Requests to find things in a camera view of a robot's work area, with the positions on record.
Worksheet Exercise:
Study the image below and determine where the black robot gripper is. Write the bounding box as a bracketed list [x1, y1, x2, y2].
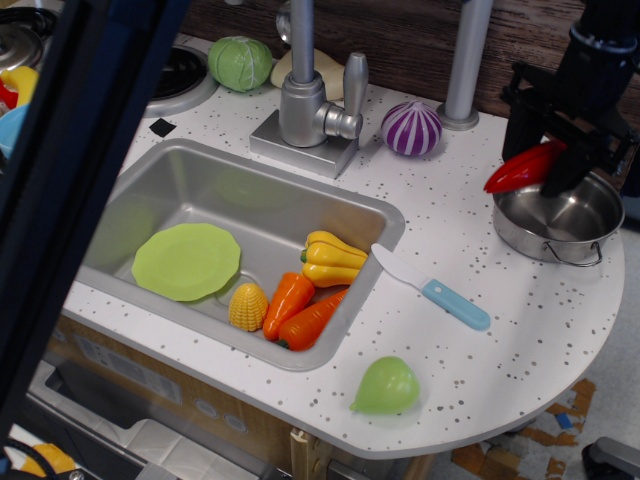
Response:
[501, 60, 636, 197]

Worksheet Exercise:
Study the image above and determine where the red chili pepper toy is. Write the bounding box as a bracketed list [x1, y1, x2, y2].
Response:
[484, 139, 567, 194]

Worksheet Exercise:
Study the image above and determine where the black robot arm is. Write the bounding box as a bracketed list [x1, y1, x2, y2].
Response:
[501, 1, 639, 197]

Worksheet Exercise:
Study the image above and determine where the stainless steel pan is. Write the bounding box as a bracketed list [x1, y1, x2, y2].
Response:
[493, 173, 625, 267]

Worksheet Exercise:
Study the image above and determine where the yellow bell pepper toy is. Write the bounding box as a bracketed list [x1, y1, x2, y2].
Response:
[300, 230, 368, 288]

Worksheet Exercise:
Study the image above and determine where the grey support pole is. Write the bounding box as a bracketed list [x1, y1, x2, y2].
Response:
[437, 0, 493, 131]

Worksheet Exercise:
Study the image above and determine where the purple striped onion toy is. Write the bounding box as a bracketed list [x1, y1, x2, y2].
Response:
[381, 100, 443, 157]

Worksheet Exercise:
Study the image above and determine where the cream potato toy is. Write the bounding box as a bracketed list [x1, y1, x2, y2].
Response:
[270, 49, 344, 101]

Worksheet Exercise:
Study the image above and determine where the silver toy faucet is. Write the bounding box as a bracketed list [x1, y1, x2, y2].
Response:
[250, 0, 369, 179]

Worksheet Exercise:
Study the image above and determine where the green pear toy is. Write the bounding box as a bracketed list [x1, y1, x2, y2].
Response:
[350, 356, 421, 415]

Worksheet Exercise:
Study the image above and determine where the orange carrot toy upper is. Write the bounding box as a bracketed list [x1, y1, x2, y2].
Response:
[263, 272, 315, 341]

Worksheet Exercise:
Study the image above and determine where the orange carrot toy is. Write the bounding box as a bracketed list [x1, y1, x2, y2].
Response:
[263, 272, 315, 341]
[276, 289, 348, 351]

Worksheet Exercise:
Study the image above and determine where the orange carrot toy lower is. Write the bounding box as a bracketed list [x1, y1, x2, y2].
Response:
[276, 289, 348, 351]

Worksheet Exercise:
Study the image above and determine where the green cabbage toy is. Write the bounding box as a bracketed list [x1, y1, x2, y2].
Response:
[208, 36, 273, 93]

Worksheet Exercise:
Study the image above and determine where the yellow corn toy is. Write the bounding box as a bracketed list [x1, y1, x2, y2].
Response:
[228, 283, 269, 332]

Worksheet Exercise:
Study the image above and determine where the black rear stove burner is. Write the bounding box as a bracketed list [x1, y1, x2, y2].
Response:
[143, 45, 218, 118]

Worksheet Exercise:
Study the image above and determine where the green plastic plate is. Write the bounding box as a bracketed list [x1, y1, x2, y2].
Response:
[131, 223, 241, 302]

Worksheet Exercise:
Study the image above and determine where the black tape square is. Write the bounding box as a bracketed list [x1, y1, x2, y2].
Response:
[149, 118, 176, 138]

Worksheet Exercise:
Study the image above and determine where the silver toy sink basin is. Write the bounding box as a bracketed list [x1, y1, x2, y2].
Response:
[77, 139, 405, 371]

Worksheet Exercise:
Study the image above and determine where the yellow banana toy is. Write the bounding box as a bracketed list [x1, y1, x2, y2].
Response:
[1, 66, 39, 108]

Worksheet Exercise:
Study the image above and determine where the silver pot lid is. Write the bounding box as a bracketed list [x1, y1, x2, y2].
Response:
[1, 24, 44, 71]

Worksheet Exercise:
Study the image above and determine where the blue plastic bowl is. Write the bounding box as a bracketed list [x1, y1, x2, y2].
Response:
[0, 105, 29, 159]

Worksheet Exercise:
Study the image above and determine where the blue handled toy knife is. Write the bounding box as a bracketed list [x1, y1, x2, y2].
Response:
[371, 243, 491, 331]

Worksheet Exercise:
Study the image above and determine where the silver oven door handle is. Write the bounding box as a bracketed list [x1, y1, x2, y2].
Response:
[22, 361, 217, 479]

